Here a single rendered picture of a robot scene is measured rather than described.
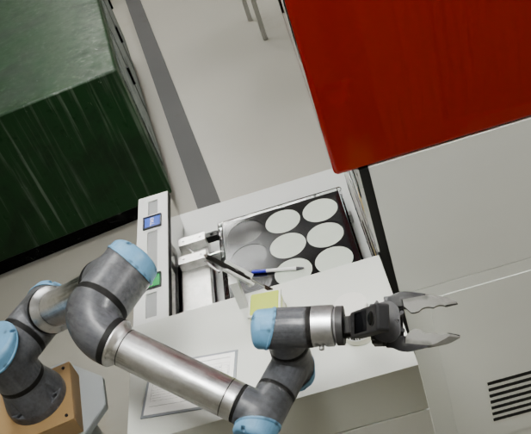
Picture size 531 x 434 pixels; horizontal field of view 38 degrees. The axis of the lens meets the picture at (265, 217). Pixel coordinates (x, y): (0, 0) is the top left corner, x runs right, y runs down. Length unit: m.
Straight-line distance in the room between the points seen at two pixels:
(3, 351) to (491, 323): 1.21
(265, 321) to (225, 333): 0.41
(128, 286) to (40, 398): 0.51
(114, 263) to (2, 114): 2.19
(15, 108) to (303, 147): 1.47
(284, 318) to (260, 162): 2.73
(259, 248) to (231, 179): 1.97
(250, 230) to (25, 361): 0.70
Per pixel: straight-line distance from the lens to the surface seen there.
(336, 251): 1.97
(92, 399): 2.02
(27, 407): 1.95
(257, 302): 1.71
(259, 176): 3.95
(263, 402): 1.39
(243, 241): 2.10
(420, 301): 1.35
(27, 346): 1.88
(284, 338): 1.37
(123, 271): 1.53
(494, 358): 2.19
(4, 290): 4.04
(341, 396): 1.61
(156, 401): 1.71
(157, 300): 1.94
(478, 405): 2.32
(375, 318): 1.27
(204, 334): 1.79
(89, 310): 1.48
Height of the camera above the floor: 2.19
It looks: 37 degrees down
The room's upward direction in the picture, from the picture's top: 20 degrees counter-clockwise
